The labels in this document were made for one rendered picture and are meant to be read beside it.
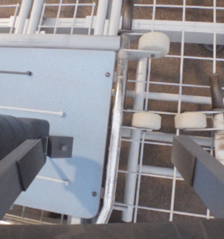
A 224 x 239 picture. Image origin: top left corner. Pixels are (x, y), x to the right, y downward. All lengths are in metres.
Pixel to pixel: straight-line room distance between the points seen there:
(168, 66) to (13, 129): 0.90
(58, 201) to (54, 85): 0.23
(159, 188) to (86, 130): 0.65
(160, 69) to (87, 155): 0.75
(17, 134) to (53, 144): 0.06
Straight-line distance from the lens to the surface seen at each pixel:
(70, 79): 0.37
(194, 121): 0.37
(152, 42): 0.35
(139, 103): 0.46
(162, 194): 0.94
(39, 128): 0.26
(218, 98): 0.42
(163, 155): 0.91
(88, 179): 0.35
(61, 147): 0.24
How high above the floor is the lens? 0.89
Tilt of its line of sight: 79 degrees down
